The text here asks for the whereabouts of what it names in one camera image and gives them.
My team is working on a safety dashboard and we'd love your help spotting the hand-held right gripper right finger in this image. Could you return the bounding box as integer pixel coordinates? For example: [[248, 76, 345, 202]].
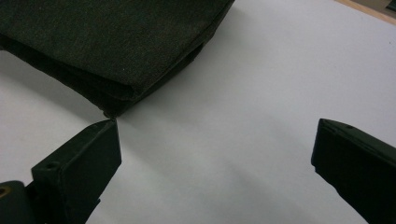
[[310, 118, 396, 224]]

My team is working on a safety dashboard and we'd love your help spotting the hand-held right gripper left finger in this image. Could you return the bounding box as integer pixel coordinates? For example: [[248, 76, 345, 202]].
[[30, 119, 122, 224]]

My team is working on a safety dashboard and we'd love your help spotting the dark cloth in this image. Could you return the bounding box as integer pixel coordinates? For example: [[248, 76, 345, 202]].
[[0, 0, 236, 119]]

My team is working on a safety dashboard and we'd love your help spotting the wooden table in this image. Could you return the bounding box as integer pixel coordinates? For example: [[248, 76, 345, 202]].
[[334, 0, 396, 26]]

